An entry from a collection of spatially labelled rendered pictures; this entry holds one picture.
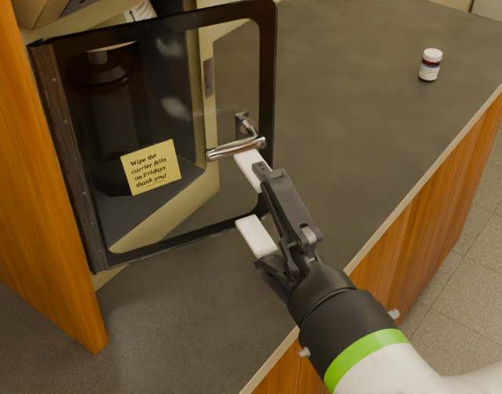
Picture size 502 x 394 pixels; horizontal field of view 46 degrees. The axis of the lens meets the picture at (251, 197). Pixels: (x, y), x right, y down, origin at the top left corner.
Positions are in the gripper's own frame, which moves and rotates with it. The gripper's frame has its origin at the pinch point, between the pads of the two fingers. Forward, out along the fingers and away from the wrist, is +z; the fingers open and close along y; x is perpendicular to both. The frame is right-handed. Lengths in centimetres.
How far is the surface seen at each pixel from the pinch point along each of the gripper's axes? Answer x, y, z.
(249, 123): -6.5, 0.3, 14.1
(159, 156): 7.5, -1.5, 14.6
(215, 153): 0.9, 0.4, 9.6
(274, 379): -3.4, -43.9, -2.3
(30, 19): 19.6, 22.5, 13.0
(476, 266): -116, -121, 45
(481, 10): -239, -104, 189
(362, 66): -58, -26, 57
